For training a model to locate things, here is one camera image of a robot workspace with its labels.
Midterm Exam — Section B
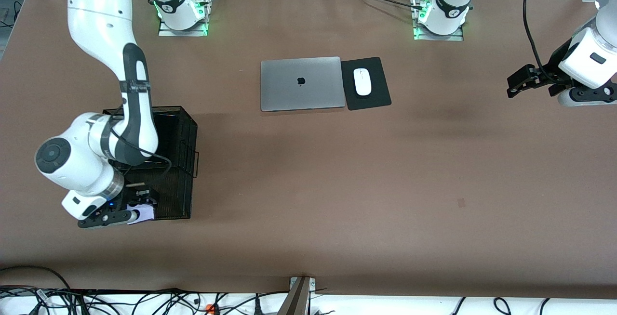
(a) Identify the silver laptop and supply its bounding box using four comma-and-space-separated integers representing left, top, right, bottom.
260, 56, 347, 112

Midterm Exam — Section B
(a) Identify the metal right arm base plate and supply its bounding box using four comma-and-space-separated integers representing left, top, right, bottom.
158, 16, 209, 37

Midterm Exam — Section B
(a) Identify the black wire mesh basket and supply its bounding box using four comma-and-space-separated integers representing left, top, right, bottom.
93, 106, 200, 222

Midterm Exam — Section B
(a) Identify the lilac flip phone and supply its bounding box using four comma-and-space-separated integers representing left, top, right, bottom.
126, 203, 155, 224

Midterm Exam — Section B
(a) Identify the aluminium post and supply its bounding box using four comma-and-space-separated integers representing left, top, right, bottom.
277, 276, 316, 315

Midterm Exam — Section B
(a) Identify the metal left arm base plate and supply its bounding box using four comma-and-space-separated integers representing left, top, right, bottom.
414, 22, 464, 42

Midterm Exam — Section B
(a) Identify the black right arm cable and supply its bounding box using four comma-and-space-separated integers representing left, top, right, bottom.
108, 113, 173, 181

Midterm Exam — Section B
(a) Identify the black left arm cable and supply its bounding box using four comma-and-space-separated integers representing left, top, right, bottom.
523, 0, 569, 84

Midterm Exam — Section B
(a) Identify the black mouse pad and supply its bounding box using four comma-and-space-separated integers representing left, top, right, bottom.
340, 57, 392, 111

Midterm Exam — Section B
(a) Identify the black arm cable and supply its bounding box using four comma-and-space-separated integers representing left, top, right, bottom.
108, 113, 173, 181
523, 0, 569, 84

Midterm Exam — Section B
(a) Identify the white computer mouse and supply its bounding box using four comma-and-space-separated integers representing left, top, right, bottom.
353, 68, 373, 96

